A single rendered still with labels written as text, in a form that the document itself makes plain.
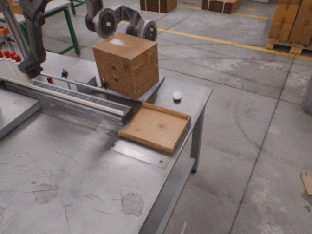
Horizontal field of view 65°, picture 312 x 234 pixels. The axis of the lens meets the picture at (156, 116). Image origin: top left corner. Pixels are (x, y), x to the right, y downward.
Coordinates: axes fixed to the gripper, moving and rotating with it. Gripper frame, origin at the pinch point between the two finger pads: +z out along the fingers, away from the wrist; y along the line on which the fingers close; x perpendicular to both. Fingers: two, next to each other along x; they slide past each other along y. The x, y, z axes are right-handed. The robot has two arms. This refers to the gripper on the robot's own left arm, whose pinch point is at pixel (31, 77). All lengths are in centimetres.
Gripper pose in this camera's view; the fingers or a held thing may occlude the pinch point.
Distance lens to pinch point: 174.8
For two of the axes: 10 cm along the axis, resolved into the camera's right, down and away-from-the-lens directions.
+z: -5.3, 4.2, 7.3
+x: 7.3, 6.6, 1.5
